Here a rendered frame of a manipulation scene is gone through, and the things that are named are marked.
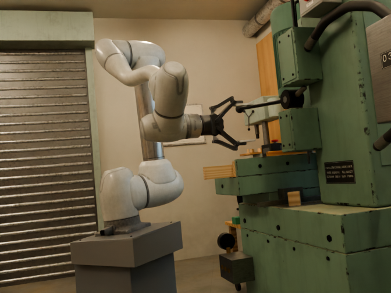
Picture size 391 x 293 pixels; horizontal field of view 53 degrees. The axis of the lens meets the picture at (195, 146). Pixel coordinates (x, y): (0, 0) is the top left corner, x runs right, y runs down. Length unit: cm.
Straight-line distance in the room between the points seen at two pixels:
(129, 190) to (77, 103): 268
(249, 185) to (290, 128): 23
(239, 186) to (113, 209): 64
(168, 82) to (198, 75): 333
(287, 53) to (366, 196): 44
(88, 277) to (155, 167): 53
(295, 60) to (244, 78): 361
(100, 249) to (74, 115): 280
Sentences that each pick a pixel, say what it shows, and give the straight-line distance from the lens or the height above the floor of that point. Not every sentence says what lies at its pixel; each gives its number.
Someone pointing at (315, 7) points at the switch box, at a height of 132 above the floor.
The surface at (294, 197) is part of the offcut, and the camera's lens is 121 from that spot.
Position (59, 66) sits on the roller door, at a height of 216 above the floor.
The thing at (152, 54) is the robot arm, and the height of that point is 147.
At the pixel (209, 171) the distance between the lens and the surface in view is 123.
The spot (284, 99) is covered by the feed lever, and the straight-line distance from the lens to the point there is 122.
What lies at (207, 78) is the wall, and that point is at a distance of 458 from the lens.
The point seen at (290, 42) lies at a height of 126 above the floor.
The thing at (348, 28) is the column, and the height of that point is 125.
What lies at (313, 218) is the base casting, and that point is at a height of 78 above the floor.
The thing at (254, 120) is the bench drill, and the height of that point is 139.
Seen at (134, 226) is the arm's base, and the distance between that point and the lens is 168.
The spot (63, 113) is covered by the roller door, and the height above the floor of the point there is 166.
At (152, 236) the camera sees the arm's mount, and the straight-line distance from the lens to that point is 158.
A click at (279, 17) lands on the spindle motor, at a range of 143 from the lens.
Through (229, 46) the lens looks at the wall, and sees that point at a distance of 478.
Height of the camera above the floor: 92
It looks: 4 degrees up
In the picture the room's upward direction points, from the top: 5 degrees counter-clockwise
